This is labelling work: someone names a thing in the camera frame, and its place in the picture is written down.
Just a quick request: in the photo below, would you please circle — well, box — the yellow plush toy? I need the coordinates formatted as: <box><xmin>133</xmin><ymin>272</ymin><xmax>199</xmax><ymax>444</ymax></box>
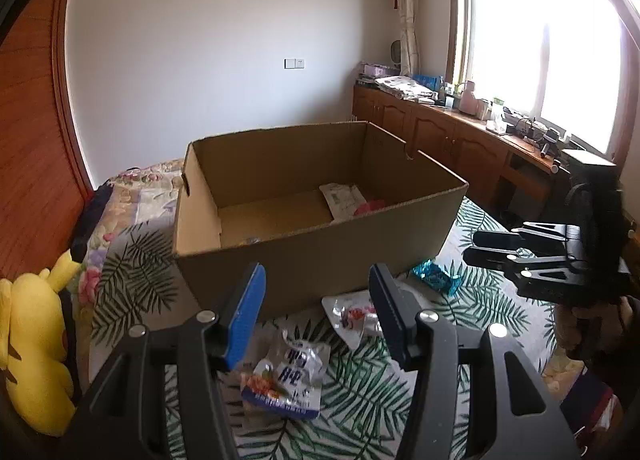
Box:
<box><xmin>0</xmin><ymin>250</ymin><xmax>84</xmax><ymax>437</ymax></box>

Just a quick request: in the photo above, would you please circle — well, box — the pink jar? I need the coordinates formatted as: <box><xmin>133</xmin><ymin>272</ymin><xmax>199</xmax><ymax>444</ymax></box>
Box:
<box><xmin>457</xmin><ymin>81</ymin><xmax>479</xmax><ymax>116</ymax></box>

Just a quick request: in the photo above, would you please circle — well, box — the person's right hand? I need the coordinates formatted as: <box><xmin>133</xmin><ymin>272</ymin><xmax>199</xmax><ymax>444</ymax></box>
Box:
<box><xmin>552</xmin><ymin>302</ymin><xmax>610</xmax><ymax>362</ymax></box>

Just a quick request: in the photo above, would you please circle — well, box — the long white snack packet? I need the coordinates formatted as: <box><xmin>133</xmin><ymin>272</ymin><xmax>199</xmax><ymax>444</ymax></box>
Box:
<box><xmin>320</xmin><ymin>183</ymin><xmax>369</xmax><ymax>223</ymax></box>

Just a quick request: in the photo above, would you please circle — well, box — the patterned curtain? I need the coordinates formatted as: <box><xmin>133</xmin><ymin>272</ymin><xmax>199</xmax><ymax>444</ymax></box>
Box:
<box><xmin>387</xmin><ymin>0</ymin><xmax>424</xmax><ymax>78</ymax></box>

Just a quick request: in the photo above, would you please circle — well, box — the dark blue cloth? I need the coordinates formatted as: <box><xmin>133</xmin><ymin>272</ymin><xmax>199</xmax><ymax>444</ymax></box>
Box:
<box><xmin>70</xmin><ymin>182</ymin><xmax>117</xmax><ymax>261</ymax></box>

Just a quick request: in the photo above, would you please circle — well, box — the pink snack packet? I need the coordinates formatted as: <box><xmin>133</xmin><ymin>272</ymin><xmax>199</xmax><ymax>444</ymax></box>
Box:
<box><xmin>352</xmin><ymin>198</ymin><xmax>387</xmax><ymax>217</ymax></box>

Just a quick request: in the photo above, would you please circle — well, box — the leaf print cloth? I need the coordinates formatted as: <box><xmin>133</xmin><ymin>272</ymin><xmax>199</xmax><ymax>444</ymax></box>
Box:
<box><xmin>90</xmin><ymin>197</ymin><xmax>557</xmax><ymax>460</ymax></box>

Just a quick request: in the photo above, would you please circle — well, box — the floral blanket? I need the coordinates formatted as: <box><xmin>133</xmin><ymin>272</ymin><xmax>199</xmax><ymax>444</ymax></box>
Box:
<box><xmin>70</xmin><ymin>157</ymin><xmax>588</xmax><ymax>398</ymax></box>

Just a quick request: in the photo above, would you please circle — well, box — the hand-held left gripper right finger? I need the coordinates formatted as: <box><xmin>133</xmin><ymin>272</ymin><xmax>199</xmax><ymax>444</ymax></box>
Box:
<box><xmin>368</xmin><ymin>263</ymin><xmax>583</xmax><ymax>460</ymax></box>

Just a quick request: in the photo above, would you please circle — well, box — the silver blue snack packet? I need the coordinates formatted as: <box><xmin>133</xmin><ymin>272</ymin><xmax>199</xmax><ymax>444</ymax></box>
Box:
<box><xmin>240</xmin><ymin>327</ymin><xmax>332</xmax><ymax>422</ymax></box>

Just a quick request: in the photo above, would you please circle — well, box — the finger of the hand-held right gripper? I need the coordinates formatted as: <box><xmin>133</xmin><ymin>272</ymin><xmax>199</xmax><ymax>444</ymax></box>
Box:
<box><xmin>471</xmin><ymin>221</ymin><xmax>582</xmax><ymax>257</ymax></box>
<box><xmin>462</xmin><ymin>247</ymin><xmax>584</xmax><ymax>299</ymax></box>

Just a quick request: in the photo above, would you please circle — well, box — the teal candy packet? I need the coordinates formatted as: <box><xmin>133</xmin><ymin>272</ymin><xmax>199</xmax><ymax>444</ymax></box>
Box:
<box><xmin>411</xmin><ymin>260</ymin><xmax>464</xmax><ymax>297</ymax></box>

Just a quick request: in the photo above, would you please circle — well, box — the chargers and cables clutter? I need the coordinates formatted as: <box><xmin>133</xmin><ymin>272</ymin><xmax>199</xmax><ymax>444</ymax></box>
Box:
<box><xmin>501</xmin><ymin>110</ymin><xmax>574</xmax><ymax>161</ymax></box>

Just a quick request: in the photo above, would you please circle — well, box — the window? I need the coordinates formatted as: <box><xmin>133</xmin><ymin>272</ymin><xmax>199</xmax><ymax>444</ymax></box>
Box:
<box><xmin>447</xmin><ymin>0</ymin><xmax>637</xmax><ymax>167</ymax></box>

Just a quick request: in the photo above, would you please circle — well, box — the folded printed cloth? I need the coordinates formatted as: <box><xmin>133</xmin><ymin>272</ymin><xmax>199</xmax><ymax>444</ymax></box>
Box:
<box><xmin>374</xmin><ymin>74</ymin><xmax>442</xmax><ymax>103</ymax></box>

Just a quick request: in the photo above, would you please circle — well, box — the brown cardboard box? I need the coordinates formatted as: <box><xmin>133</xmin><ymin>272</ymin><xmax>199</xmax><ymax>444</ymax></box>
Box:
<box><xmin>172</xmin><ymin>121</ymin><xmax>469</xmax><ymax>323</ymax></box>

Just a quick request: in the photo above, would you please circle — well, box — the wooden cabinet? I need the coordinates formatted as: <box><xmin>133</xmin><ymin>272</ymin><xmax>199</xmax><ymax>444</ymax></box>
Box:
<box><xmin>351</xmin><ymin>84</ymin><xmax>572</xmax><ymax>227</ymax></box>

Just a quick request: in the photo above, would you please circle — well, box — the white cartoon snack packet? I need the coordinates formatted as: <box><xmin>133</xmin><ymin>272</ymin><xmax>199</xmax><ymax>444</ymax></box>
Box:
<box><xmin>321</xmin><ymin>290</ymin><xmax>389</xmax><ymax>352</ymax></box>

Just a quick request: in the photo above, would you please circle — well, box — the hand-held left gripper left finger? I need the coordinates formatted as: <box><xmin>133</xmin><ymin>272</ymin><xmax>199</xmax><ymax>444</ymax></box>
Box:
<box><xmin>75</xmin><ymin>262</ymin><xmax>267</xmax><ymax>460</ymax></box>

